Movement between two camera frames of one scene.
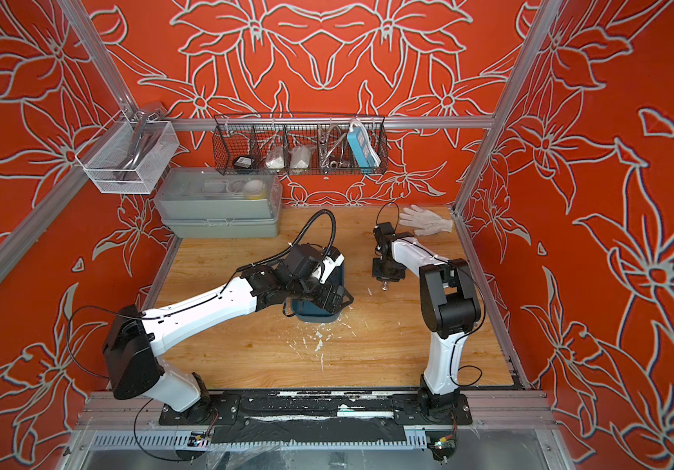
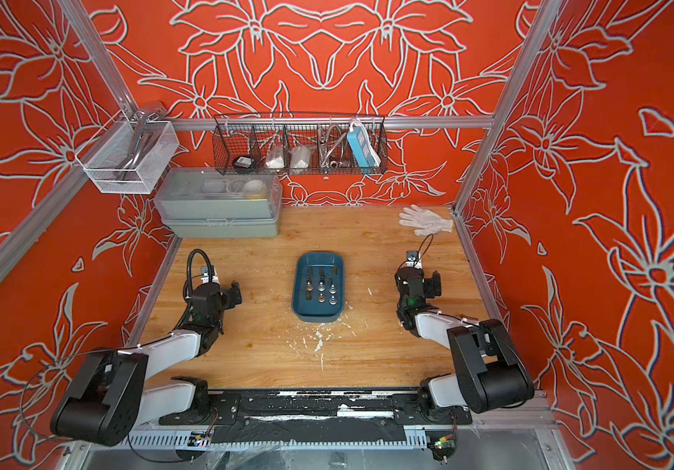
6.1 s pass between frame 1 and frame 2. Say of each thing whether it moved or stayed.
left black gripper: moved
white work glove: stayed
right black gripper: moved
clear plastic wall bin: stayed
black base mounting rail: stayed
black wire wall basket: stayed
